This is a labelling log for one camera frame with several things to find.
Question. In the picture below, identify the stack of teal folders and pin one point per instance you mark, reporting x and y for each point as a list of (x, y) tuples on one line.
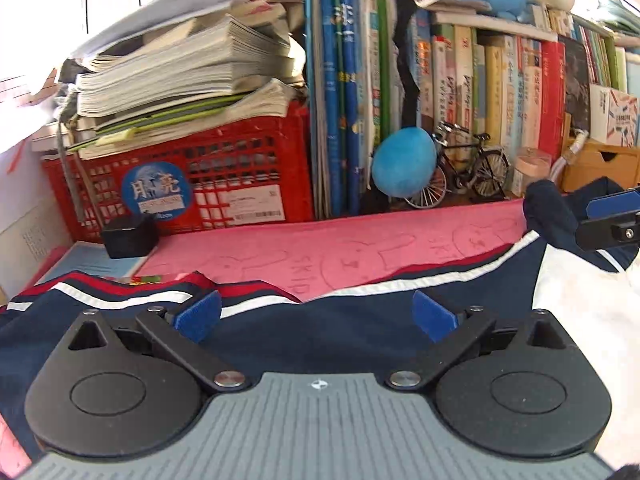
[(622, 15)]

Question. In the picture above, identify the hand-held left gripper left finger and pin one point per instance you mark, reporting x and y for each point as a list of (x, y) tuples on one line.
[(200, 317)]

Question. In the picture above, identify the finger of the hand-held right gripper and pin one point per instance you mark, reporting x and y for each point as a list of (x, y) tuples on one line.
[(615, 205)]

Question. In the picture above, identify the red plastic crate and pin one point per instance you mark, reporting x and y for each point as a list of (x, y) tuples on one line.
[(240, 160)]

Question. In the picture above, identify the row of green striped books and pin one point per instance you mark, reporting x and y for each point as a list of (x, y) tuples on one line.
[(600, 55)]

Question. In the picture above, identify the row of tall colourful books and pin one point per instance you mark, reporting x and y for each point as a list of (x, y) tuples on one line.
[(500, 85)]

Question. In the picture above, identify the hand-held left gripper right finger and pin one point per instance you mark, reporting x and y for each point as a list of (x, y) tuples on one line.
[(432, 317)]

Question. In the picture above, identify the small pink jar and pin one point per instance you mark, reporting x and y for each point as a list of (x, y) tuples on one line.
[(531, 170)]

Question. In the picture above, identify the wooden drawer organizer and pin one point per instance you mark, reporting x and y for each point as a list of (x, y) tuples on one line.
[(600, 165)]

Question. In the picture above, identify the stack of papers and booklets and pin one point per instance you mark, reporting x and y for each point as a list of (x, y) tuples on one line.
[(175, 60)]

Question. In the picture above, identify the small black box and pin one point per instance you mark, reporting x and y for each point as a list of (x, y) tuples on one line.
[(127, 237)]

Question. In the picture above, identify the pink bunny print blanket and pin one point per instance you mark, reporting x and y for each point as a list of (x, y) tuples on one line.
[(300, 245)]

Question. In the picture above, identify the light blue notebook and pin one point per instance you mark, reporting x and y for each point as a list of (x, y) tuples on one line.
[(85, 262)]

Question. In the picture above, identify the white box with colourful print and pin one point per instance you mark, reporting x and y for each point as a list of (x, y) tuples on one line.
[(617, 117)]

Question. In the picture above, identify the navy white jacket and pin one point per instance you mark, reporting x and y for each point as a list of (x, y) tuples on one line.
[(325, 325)]

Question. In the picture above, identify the black miniature bicycle model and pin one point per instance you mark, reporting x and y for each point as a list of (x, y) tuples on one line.
[(470, 165)]

